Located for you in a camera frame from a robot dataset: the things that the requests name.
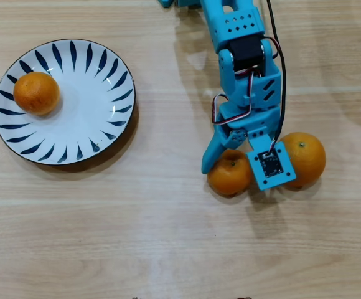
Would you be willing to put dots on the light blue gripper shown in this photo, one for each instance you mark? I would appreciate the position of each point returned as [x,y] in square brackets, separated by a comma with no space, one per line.
[237,137]

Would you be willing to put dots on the small orange fruit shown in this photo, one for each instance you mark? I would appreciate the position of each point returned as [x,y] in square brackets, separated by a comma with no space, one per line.
[228,177]

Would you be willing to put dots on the large orange fruit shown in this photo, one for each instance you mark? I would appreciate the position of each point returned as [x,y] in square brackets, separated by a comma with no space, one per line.
[308,162]

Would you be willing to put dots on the yellowish orange fruit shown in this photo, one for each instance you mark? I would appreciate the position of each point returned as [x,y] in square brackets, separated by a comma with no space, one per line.
[36,93]

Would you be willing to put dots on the light blue robot arm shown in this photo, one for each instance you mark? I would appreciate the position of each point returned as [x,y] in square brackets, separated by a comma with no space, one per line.
[239,25]

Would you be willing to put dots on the white plate with blue petals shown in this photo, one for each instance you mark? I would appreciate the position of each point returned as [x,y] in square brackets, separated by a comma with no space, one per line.
[81,102]

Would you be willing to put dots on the blue camera mount with board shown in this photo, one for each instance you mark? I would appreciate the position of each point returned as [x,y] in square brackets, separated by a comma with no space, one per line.
[270,168]

